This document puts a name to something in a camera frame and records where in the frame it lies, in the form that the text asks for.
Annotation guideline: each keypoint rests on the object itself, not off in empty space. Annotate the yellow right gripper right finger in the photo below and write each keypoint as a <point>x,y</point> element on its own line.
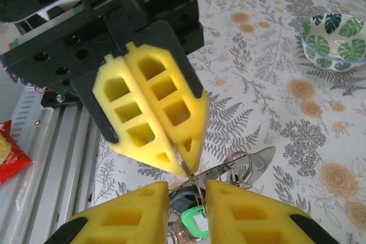
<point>257,221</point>

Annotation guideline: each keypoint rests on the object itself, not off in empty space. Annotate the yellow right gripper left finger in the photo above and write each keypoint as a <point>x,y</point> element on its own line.
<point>128,221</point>

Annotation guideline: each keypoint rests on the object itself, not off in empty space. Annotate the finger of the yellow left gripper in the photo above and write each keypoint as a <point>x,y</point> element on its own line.
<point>183,95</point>
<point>134,129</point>

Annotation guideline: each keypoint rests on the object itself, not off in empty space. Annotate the green key tag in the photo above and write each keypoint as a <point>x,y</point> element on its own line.
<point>186,216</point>

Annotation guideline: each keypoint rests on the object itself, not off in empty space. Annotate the black head key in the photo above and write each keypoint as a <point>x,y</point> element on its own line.
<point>183,198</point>

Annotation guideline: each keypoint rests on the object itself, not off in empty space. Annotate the slotted grey metal strip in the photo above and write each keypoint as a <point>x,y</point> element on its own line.
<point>27,112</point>

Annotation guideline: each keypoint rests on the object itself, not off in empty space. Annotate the red snack packet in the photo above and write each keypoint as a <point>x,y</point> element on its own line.
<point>11,155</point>

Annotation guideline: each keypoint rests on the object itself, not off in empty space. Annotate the green leaf pattern bowl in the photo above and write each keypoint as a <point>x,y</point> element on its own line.
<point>334,41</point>

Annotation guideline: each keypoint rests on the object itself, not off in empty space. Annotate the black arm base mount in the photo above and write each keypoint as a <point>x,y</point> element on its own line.
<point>57,99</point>

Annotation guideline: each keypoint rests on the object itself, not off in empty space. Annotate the aluminium front rail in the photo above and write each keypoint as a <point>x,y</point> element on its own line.
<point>57,155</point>

